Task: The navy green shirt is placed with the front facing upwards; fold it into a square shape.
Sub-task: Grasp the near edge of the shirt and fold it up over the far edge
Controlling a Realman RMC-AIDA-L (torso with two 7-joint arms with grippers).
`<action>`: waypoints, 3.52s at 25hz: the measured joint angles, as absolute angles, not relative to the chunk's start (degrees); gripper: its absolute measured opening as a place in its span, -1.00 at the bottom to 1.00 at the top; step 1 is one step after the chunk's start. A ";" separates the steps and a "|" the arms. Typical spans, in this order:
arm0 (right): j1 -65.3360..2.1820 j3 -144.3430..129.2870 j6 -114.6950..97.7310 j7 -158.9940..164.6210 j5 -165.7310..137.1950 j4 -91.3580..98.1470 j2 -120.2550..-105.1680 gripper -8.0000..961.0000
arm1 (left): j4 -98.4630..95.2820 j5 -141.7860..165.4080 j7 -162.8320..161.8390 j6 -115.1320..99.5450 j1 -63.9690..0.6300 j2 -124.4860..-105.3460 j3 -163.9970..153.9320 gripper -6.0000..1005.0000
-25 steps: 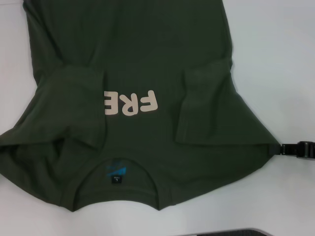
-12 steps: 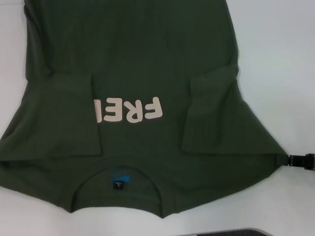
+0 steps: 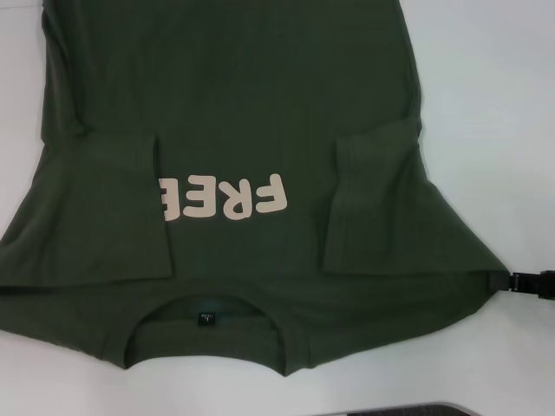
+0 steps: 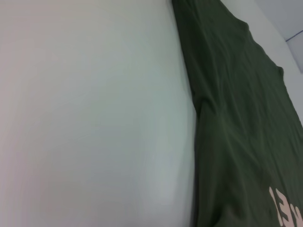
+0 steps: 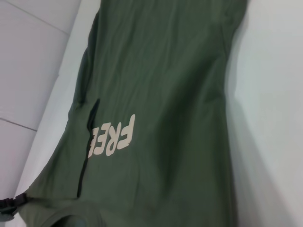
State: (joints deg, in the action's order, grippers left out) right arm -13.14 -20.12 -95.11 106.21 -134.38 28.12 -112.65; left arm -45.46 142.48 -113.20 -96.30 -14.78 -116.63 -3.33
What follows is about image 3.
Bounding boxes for dark green printed t-shirt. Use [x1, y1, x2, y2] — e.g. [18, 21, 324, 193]
[0, 0, 509, 378]

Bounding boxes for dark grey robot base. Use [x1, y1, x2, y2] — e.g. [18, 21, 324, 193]
[337, 400, 482, 416]

